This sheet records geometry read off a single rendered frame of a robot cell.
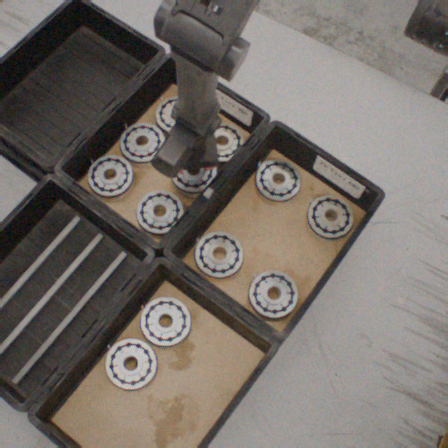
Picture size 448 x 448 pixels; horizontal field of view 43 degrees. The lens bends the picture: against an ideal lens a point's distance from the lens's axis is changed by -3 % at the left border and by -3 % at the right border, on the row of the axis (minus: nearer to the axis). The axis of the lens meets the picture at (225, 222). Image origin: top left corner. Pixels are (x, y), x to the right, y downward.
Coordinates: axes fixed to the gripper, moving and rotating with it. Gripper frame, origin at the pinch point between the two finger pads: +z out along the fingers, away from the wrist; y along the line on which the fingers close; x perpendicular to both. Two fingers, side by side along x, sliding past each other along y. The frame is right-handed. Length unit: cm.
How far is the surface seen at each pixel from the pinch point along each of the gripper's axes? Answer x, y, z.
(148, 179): 1.5, -10.3, 5.8
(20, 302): -23.6, -40.2, 4.4
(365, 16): 113, 90, 95
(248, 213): -9.6, 10.9, 6.3
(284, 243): -17.6, 17.6, 6.4
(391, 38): 99, 99, 95
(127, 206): -4.5, -15.6, 5.5
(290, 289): -28.7, 16.5, 3.1
